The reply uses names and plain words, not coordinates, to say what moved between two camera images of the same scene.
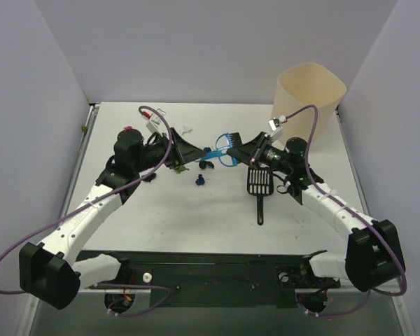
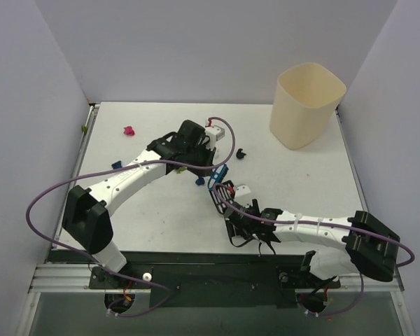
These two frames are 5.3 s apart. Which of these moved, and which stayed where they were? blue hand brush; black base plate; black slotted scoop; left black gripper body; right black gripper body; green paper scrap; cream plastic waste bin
Moved: blue hand brush; black slotted scoop; right black gripper body; left black gripper body
Stayed: cream plastic waste bin; green paper scrap; black base plate
